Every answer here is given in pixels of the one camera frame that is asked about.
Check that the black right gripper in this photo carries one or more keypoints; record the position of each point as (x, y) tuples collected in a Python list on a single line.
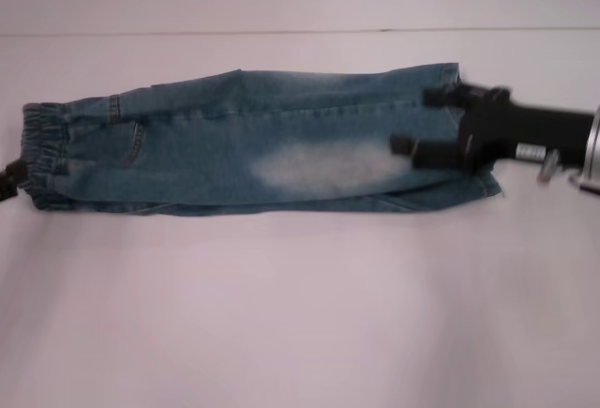
[(515, 129)]

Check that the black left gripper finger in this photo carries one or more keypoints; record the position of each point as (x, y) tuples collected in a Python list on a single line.
[(10, 178)]

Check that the blue denim shorts basketball print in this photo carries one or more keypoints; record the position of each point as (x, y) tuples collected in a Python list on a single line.
[(234, 155)]

